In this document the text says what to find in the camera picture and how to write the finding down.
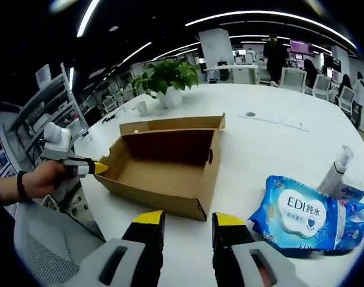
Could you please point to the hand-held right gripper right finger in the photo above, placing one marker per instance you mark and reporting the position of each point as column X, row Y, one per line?
column 229, row 248

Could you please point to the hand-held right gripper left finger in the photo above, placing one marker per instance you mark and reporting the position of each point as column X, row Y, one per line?
column 146, row 248

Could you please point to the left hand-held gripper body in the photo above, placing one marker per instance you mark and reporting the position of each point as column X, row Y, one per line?
column 57, row 143

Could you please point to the brown cardboard shoe box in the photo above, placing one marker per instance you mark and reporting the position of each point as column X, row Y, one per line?
column 163, row 173

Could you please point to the blue wet wipes pack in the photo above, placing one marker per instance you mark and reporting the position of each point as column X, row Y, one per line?
column 295, row 212

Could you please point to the blue flowered soft pack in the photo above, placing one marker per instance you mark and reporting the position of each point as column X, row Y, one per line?
column 352, row 221

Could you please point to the white pump bottle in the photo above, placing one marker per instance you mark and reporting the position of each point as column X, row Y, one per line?
column 334, row 173

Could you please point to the person's left hand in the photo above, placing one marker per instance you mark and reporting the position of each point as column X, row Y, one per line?
column 41, row 179

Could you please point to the grey metal storage rack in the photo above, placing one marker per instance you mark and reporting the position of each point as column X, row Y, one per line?
column 50, row 101

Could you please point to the black wristband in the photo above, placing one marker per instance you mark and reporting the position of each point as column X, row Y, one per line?
column 21, row 185

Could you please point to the small white cup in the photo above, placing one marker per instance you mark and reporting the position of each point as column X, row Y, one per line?
column 141, row 108

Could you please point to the grey mesh office chair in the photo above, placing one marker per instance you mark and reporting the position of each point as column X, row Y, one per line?
column 50, row 254

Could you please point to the green potted plant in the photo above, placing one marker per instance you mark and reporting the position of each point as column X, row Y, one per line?
column 169, row 77

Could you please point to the ceiling light strips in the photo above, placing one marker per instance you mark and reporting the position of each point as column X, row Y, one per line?
column 88, row 18

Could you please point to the white office chair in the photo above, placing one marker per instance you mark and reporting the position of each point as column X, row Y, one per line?
column 346, row 100
column 322, row 86
column 293, row 79

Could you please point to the black monitor screen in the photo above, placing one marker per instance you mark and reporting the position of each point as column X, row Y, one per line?
column 332, row 63

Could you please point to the purple monitor screen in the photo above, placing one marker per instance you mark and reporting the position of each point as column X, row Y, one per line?
column 302, row 47

